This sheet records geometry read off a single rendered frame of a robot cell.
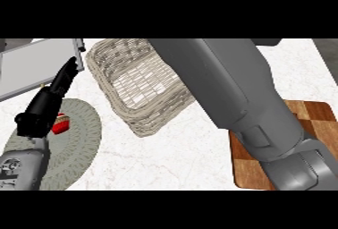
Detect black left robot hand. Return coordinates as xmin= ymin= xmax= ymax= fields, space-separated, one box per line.
xmin=14 ymin=56 xmax=80 ymax=139

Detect beige wicker basket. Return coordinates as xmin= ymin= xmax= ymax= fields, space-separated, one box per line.
xmin=85 ymin=38 xmax=197 ymax=139

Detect checkered wooden cutting board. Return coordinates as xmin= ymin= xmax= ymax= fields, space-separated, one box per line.
xmin=229 ymin=99 xmax=338 ymax=191

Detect red cupcake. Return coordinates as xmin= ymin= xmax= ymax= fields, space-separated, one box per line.
xmin=51 ymin=113 xmax=71 ymax=135

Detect round grey woven placemat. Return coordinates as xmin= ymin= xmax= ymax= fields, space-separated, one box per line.
xmin=2 ymin=98 xmax=104 ymax=191

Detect flat grey appliance door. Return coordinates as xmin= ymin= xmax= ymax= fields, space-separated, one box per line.
xmin=0 ymin=38 xmax=88 ymax=103

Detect dark grey appliance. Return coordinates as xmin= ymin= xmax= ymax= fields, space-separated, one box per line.
xmin=312 ymin=38 xmax=338 ymax=77

